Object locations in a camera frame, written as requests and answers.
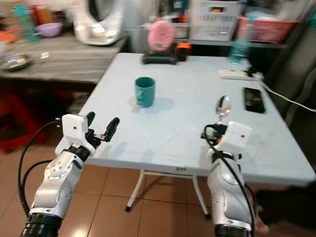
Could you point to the steel spoon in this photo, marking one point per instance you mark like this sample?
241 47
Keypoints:
223 105

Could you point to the green mug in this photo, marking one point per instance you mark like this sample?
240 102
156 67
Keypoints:
144 92

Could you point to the black phone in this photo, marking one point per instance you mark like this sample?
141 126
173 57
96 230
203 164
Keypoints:
254 99

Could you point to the white power strip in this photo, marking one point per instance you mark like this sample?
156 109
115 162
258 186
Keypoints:
236 74

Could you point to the grey wooden side table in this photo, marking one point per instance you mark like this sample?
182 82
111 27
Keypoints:
74 59

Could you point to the white folding table legs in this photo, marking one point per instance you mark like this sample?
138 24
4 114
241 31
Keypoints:
134 190

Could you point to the red plastic stool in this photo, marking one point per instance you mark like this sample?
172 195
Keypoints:
17 123

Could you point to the small shiny wrapper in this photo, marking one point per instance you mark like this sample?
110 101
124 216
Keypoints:
45 55

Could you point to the black flat base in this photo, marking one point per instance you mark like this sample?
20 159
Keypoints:
159 59

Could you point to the orange and black device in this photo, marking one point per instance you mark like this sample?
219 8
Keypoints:
183 51

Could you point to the steel bowl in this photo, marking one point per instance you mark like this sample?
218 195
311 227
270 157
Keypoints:
16 62

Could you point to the purple plastic bowl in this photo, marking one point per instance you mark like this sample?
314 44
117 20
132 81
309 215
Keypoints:
49 30

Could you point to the pink round fan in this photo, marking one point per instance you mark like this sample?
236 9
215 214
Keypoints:
161 35

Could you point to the white plastic basket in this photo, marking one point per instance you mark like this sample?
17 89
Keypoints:
215 22

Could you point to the teal drinking bottle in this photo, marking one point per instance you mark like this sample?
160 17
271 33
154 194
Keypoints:
25 24

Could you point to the red plastic basket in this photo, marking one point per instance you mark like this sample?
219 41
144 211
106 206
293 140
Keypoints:
274 30

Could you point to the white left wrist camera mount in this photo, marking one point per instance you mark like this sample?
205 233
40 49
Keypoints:
74 129

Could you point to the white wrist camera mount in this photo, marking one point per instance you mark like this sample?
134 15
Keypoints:
234 138
74 129

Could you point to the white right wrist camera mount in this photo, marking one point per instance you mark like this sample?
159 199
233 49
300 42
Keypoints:
234 138

